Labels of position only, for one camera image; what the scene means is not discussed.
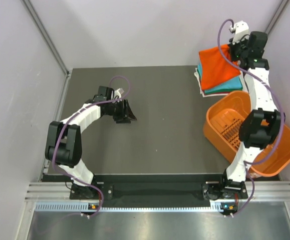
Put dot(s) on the folded cyan t shirt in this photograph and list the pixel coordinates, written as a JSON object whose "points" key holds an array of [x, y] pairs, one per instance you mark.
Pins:
{"points": [[232, 83]]}

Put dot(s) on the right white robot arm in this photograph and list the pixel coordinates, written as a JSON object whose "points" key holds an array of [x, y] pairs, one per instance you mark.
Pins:
{"points": [[264, 124]]}

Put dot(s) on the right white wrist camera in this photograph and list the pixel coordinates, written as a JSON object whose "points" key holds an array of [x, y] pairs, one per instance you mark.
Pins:
{"points": [[240, 30]]}

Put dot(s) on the aluminium frame rail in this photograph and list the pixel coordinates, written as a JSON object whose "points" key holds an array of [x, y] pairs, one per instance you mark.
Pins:
{"points": [[45, 35]]}

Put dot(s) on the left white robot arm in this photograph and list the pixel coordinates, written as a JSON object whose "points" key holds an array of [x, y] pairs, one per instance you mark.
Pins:
{"points": [[64, 144]]}

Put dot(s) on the orange t shirt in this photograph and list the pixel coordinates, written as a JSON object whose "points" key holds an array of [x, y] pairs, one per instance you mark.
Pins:
{"points": [[215, 69]]}

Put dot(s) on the folded white t shirt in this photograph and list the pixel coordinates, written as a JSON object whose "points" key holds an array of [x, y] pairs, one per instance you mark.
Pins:
{"points": [[196, 74]]}

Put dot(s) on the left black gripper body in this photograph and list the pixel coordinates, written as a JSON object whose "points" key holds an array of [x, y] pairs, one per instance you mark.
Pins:
{"points": [[116, 109]]}

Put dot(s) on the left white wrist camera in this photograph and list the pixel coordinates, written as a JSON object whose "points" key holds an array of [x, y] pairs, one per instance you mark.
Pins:
{"points": [[118, 93]]}

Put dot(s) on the folded green t shirt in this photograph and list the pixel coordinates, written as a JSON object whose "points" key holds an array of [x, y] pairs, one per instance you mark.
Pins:
{"points": [[219, 91]]}

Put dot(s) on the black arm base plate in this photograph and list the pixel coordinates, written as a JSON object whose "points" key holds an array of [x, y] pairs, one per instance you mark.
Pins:
{"points": [[166, 190]]}

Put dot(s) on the orange plastic basket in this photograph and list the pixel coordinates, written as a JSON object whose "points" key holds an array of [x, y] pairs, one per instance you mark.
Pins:
{"points": [[223, 120]]}

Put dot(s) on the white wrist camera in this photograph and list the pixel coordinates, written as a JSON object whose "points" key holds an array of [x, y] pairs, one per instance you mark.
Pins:
{"points": [[118, 93], [240, 30]]}

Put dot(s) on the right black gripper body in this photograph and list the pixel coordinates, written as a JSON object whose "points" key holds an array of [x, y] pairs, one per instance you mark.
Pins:
{"points": [[238, 50]]}

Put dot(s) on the grey slotted cable duct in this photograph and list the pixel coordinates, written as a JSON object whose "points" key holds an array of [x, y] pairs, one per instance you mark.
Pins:
{"points": [[86, 207]]}

